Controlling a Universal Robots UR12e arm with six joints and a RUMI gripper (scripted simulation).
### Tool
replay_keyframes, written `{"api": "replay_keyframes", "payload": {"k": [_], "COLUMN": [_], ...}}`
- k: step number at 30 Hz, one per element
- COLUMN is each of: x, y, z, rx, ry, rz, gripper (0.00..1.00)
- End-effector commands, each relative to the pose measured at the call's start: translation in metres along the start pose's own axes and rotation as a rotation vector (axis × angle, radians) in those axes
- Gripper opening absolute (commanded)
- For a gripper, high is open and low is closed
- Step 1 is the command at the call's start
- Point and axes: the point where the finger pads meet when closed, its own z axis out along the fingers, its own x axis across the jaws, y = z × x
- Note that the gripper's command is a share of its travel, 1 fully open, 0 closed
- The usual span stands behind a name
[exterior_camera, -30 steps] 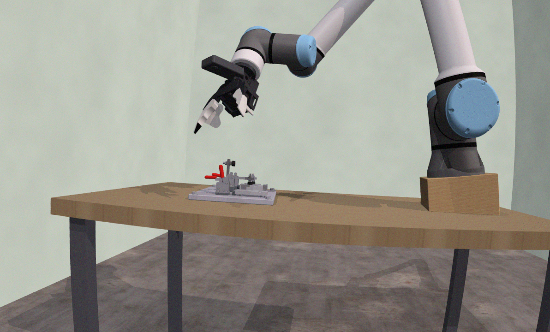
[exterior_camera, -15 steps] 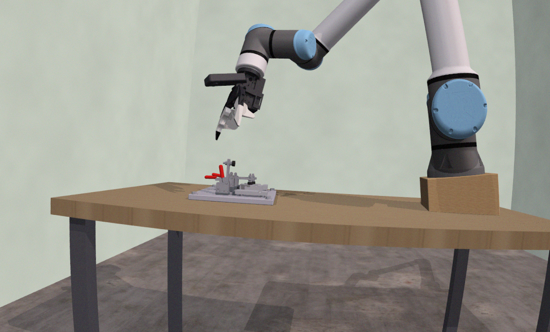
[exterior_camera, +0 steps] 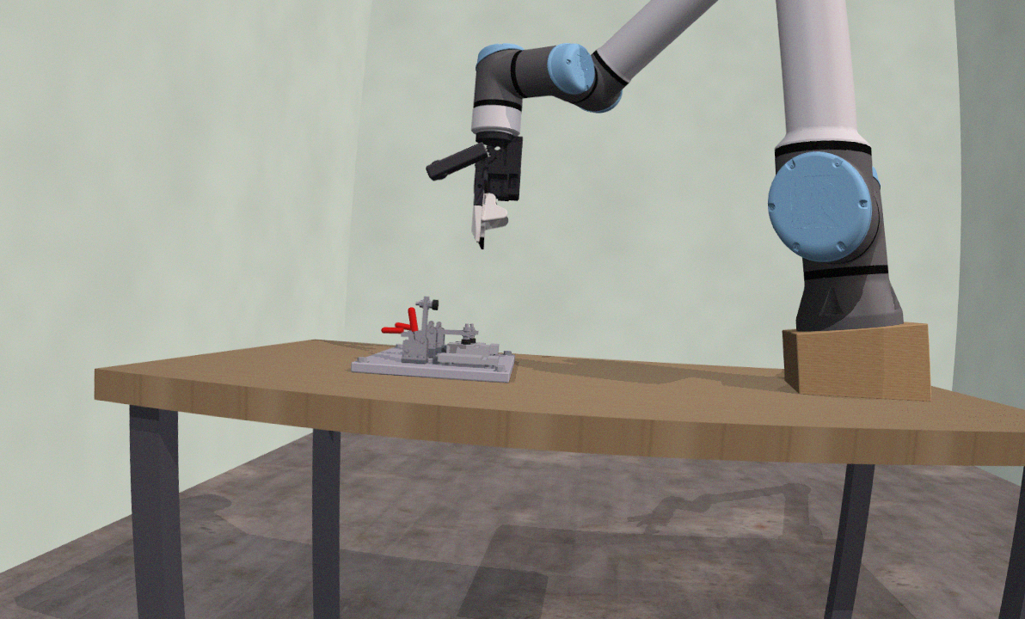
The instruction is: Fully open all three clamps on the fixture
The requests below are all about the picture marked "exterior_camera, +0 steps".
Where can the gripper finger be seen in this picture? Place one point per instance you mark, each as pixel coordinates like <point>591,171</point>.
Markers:
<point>489,226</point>
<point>484,211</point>

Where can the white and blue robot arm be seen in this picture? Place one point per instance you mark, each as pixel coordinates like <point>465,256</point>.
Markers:
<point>819,204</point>

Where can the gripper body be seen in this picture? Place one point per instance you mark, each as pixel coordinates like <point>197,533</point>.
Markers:
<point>503,162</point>

